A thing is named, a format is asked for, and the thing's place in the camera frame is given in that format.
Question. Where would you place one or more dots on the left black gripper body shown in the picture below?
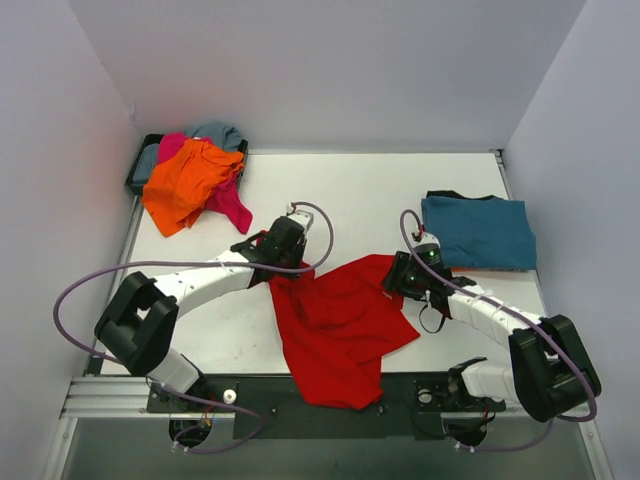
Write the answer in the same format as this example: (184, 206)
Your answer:
(293, 261)

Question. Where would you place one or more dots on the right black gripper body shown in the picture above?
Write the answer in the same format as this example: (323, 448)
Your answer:
(397, 279)

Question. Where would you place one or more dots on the red t-shirt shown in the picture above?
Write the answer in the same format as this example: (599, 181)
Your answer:
(336, 328)

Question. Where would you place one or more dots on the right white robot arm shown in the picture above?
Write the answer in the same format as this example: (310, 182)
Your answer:
(549, 372)

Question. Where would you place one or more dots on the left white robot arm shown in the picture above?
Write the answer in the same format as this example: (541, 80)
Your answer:
(137, 325)

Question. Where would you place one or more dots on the folded orange t-shirt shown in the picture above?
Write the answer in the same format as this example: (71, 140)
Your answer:
(485, 270)

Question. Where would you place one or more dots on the pink t-shirt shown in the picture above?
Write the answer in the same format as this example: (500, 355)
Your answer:
(226, 201)

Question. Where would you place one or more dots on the folded blue t-shirt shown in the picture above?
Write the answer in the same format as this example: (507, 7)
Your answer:
(487, 233)

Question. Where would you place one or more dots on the folded black t-shirt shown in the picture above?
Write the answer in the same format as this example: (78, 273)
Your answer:
(456, 219)

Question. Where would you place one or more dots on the grey-blue t-shirt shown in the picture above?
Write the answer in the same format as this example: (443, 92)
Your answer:
(222, 135)

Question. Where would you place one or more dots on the black plastic bin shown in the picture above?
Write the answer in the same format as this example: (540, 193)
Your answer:
(152, 148)

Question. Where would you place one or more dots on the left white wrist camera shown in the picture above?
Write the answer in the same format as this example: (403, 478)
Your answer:
(301, 217)

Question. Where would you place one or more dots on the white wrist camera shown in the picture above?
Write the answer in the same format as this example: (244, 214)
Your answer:
(420, 235)
(301, 217)

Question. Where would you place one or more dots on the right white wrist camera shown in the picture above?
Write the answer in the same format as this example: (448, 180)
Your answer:
(420, 235)

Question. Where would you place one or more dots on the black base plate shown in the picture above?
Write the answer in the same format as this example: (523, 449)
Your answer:
(421, 405)

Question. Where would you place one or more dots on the aluminium frame rail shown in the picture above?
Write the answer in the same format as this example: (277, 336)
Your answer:
(129, 397)

